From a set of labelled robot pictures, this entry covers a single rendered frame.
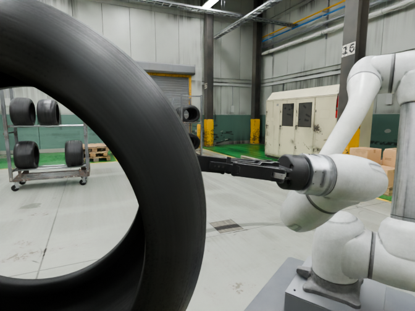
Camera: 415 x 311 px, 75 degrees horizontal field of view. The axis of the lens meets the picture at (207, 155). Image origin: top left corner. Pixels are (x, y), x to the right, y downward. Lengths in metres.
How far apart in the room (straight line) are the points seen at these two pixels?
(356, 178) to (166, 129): 0.43
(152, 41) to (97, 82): 11.78
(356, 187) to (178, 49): 11.88
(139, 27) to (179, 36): 1.65
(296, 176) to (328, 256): 0.52
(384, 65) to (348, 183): 0.57
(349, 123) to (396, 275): 0.47
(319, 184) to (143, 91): 0.40
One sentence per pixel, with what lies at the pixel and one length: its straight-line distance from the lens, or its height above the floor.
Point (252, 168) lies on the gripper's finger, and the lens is 0.50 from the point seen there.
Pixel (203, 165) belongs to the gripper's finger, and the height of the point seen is 1.25.
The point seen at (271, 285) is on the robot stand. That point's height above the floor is 0.65.
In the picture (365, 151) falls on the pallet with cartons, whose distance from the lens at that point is 5.61.
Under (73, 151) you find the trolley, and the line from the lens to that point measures 5.66.
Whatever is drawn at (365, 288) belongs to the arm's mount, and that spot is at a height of 0.73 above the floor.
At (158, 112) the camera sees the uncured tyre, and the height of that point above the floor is 1.34.
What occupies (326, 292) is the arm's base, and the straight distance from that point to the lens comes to 1.10.
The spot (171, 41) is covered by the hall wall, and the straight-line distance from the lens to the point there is 12.32.
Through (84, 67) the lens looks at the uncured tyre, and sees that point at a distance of 0.32.
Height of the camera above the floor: 1.34
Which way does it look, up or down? 8 degrees down
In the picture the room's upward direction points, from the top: straight up
